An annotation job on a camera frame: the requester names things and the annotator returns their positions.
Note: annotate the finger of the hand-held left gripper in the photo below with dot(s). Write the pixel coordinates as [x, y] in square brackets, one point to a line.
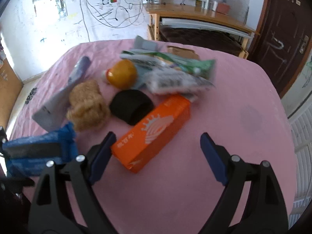
[31, 150]

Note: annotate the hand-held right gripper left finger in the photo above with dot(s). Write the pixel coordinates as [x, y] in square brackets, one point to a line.
[102, 156]

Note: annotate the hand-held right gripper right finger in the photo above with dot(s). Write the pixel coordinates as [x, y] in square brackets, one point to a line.
[212, 156]

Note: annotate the blue plastic packet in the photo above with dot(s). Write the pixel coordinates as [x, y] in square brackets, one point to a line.
[61, 136]

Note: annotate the orange cardboard box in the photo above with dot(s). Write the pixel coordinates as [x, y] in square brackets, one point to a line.
[151, 136]

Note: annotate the purple grey tube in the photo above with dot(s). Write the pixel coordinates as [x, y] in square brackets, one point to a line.
[53, 102]

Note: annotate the tan fluffy wool ball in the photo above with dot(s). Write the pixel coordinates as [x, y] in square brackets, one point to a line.
[85, 104]

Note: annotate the black cloth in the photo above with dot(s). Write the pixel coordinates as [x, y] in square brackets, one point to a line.
[129, 104]

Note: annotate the brown wooden board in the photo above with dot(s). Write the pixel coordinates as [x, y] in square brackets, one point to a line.
[9, 90]

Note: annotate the silver printed wrapper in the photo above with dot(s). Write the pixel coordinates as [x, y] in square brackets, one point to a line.
[170, 81]

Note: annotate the white louvred panel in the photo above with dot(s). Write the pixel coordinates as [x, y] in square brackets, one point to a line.
[302, 156]

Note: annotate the green plastic packet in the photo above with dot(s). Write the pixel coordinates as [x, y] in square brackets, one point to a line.
[195, 65]

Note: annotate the white green snack packet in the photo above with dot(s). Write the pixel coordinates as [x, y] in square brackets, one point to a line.
[143, 58]

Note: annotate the brown cardboard piece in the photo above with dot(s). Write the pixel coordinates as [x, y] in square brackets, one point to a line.
[182, 51]

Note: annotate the grey cloth piece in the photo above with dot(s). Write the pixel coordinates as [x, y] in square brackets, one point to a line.
[145, 43]

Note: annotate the white keyboard tray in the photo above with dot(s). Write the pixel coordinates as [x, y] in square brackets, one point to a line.
[199, 24]

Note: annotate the dark brown door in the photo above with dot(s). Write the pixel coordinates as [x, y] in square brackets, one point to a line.
[280, 29]

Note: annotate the wooden desk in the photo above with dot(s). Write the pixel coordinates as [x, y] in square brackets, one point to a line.
[185, 11]

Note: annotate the pink box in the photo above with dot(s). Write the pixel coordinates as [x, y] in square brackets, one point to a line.
[223, 7]

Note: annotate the white cup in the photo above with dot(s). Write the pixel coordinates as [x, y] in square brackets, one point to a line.
[213, 6]

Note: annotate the window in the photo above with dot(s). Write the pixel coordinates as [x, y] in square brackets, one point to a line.
[46, 0]

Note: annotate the small yellow box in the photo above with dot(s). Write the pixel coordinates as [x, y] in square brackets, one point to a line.
[199, 4]

